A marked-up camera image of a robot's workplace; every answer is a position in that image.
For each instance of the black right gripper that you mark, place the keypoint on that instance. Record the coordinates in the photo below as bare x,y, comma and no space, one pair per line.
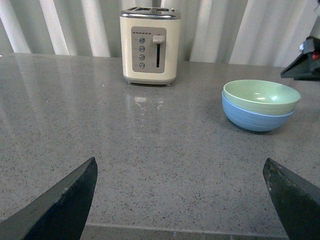
306,66

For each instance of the light blue bowl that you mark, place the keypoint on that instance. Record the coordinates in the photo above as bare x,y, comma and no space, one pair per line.
252,121

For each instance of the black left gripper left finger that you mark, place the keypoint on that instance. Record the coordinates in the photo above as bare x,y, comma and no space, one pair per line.
58,214

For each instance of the cream toaster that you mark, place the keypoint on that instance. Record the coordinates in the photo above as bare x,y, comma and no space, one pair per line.
150,39

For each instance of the light green bowl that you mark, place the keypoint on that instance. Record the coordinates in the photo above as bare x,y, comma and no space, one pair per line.
263,97

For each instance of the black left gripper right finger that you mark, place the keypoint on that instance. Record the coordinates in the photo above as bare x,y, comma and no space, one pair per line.
296,201

